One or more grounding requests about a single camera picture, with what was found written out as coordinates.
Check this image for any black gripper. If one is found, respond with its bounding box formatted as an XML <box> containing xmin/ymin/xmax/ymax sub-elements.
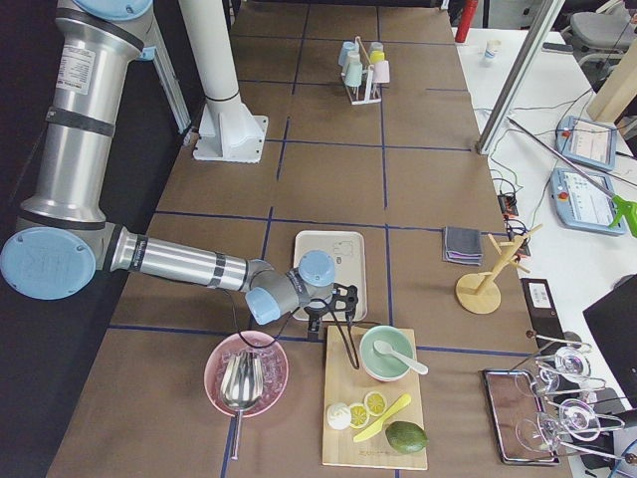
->
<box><xmin>304</xmin><ymin>283</ymin><xmax>358</xmax><ymax>342</ymax></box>

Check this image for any beige rabbit tray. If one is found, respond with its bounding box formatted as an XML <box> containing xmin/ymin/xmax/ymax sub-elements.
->
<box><xmin>293</xmin><ymin>230</ymin><xmax>367</xmax><ymax>322</ymax></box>

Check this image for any green cup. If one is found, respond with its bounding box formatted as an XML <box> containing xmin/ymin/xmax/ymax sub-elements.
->
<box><xmin>343</xmin><ymin>51</ymin><xmax>363</xmax><ymax>89</ymax></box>

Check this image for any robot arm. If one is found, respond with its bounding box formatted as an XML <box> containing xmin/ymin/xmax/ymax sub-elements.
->
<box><xmin>1</xmin><ymin>1</ymin><xmax>358</xmax><ymax>339</ymax></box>

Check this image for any white cup rack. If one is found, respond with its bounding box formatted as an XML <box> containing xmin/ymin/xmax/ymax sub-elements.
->
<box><xmin>340</xmin><ymin>36</ymin><xmax>382</xmax><ymax>106</ymax></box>

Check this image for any metal tray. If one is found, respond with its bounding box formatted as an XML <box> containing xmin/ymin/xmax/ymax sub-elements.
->
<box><xmin>482</xmin><ymin>368</ymin><xmax>559</xmax><ymax>466</ymax></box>

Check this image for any pink cup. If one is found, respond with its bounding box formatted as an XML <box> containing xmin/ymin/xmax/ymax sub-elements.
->
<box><xmin>373</xmin><ymin>60</ymin><xmax>390</xmax><ymax>85</ymax></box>

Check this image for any yellow cup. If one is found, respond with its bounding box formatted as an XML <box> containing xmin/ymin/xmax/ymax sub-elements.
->
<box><xmin>369</xmin><ymin>42</ymin><xmax>385</xmax><ymax>65</ymax></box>

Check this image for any blue cup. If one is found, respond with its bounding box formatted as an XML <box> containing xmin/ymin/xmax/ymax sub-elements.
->
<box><xmin>337</xmin><ymin>41</ymin><xmax>357</xmax><ymax>67</ymax></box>

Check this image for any small white cup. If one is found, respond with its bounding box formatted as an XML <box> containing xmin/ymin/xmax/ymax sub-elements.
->
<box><xmin>482</xmin><ymin>39</ymin><xmax>501</xmax><ymax>66</ymax></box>

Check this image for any white plastic spoon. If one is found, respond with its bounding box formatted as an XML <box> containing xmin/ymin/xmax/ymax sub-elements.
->
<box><xmin>373</xmin><ymin>340</ymin><xmax>429</xmax><ymax>375</ymax></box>

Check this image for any green bowl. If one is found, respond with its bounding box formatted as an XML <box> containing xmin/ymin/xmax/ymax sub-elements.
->
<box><xmin>359</xmin><ymin>326</ymin><xmax>416</xmax><ymax>381</ymax></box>

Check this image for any pink ice bowl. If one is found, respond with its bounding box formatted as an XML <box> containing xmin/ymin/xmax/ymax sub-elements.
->
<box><xmin>203</xmin><ymin>331</ymin><xmax>289</xmax><ymax>417</ymax></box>

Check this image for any lemon slice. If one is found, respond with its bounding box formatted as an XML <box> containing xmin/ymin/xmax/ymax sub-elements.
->
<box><xmin>348</xmin><ymin>402</ymin><xmax>370</xmax><ymax>429</ymax></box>
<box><xmin>363</xmin><ymin>390</ymin><xmax>388</xmax><ymax>417</ymax></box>

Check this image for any bamboo cutting board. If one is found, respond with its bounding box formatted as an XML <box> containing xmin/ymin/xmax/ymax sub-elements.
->
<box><xmin>322</xmin><ymin>326</ymin><xmax>428</xmax><ymax>471</ymax></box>

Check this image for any white garlic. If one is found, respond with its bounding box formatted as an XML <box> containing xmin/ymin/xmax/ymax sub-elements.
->
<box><xmin>325</xmin><ymin>402</ymin><xmax>351</xmax><ymax>430</ymax></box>

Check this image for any yellow plastic knife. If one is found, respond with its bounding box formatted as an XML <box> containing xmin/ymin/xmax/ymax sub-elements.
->
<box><xmin>352</xmin><ymin>393</ymin><xmax>412</xmax><ymax>443</ymax></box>

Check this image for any grey folded cloth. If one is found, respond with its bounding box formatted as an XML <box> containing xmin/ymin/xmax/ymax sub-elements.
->
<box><xmin>442</xmin><ymin>226</ymin><xmax>483</xmax><ymax>266</ymax></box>

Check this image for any metal scoop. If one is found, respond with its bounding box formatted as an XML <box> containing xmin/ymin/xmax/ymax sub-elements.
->
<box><xmin>220</xmin><ymin>351</ymin><xmax>264</xmax><ymax>460</ymax></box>

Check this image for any wooden mug tree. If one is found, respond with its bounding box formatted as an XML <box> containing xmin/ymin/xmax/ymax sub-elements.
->
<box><xmin>455</xmin><ymin>224</ymin><xmax>542</xmax><ymax>315</ymax></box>

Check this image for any avocado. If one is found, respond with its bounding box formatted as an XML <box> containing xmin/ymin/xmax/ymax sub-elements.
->
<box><xmin>385</xmin><ymin>421</ymin><xmax>429</xmax><ymax>454</ymax></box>

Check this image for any black box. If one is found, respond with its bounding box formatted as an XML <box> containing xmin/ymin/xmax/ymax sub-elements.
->
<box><xmin>521</xmin><ymin>278</ymin><xmax>564</xmax><ymax>339</ymax></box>

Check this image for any wine glass upper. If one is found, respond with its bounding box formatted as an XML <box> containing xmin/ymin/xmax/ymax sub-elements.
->
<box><xmin>515</xmin><ymin>346</ymin><xmax>606</xmax><ymax>398</ymax></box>

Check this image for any wine glass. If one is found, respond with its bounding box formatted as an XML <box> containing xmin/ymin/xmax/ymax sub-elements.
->
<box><xmin>515</xmin><ymin>398</ymin><xmax>625</xmax><ymax>458</ymax></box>
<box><xmin>515</xmin><ymin>346</ymin><xmax>606</xmax><ymax>398</ymax></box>

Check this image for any teach pendant near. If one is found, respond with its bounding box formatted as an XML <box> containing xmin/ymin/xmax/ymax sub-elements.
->
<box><xmin>550</xmin><ymin>168</ymin><xmax>627</xmax><ymax>236</ymax></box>

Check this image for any teach pendant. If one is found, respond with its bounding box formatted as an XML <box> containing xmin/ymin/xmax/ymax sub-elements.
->
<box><xmin>555</xmin><ymin>116</ymin><xmax>618</xmax><ymax>171</ymax></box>
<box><xmin>550</xmin><ymin>168</ymin><xmax>627</xmax><ymax>236</ymax></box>

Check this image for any wine glass lower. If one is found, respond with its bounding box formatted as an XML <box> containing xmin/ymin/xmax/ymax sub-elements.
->
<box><xmin>515</xmin><ymin>398</ymin><xmax>625</xmax><ymax>458</ymax></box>

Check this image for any teach pendant far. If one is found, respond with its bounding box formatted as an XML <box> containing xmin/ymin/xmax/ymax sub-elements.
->
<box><xmin>555</xmin><ymin>116</ymin><xmax>618</xmax><ymax>171</ymax></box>

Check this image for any green grabber tool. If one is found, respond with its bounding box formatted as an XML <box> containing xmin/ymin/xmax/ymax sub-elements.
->
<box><xmin>507</xmin><ymin>117</ymin><xmax>637</xmax><ymax>237</ymax></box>

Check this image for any office chair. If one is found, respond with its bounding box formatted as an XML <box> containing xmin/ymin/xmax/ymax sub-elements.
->
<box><xmin>560</xmin><ymin>1</ymin><xmax>636</xmax><ymax>69</ymax></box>

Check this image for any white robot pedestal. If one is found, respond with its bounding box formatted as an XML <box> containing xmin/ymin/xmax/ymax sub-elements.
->
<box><xmin>179</xmin><ymin>0</ymin><xmax>269</xmax><ymax>163</ymax></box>

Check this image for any aluminium frame post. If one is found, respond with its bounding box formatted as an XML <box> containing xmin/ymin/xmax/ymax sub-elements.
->
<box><xmin>476</xmin><ymin>0</ymin><xmax>564</xmax><ymax>155</ymax></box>

